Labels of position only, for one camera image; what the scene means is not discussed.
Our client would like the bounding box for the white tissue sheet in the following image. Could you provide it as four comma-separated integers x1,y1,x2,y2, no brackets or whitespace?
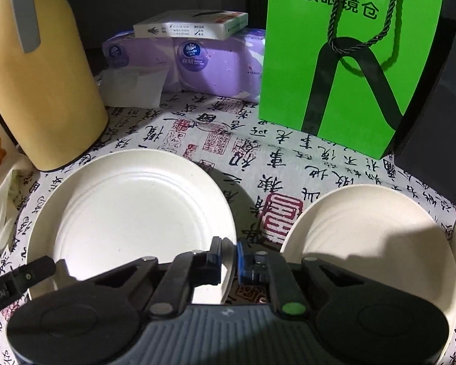
98,66,169,109

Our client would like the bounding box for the purple tissue pack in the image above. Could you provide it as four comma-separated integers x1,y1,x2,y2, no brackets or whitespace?
102,28,265,103

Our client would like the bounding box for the yellow thermos jug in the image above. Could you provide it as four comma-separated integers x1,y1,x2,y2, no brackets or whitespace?
0,0,109,172

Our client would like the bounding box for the green paper gift bag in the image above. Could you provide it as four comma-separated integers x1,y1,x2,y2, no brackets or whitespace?
259,0,443,158

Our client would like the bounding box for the large white plate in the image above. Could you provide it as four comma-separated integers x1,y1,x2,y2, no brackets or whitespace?
27,149,236,304

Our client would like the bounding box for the dark grey paper bag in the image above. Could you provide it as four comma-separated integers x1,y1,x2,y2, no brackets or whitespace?
394,0,456,205

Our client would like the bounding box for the small white carton box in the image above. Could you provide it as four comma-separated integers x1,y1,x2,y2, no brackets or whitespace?
133,9,249,40

